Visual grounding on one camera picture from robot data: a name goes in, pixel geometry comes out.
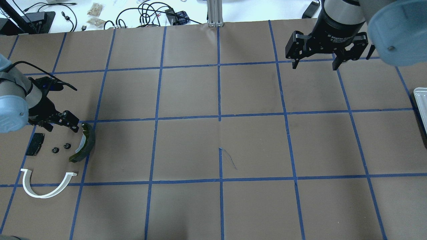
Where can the green brake shoe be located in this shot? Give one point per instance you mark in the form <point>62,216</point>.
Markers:
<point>86,145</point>

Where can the black monitor stand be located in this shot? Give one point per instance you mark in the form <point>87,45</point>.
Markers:
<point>31,23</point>

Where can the black brake pad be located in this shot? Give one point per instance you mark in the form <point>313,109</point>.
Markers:
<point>35,144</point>

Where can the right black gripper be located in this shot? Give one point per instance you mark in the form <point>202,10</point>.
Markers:
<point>335,30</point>

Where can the black power adapter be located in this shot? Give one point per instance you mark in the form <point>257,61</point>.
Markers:
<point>311,9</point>

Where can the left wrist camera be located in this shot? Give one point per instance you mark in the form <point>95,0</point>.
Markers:
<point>46,84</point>

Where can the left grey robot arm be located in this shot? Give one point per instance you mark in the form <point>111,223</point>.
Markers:
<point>24,100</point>

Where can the aluminium frame post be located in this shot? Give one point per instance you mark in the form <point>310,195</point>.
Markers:
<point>215,13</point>

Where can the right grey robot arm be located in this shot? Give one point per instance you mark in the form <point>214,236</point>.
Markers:
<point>396,29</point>

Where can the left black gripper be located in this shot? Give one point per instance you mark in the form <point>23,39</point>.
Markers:
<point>42,109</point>

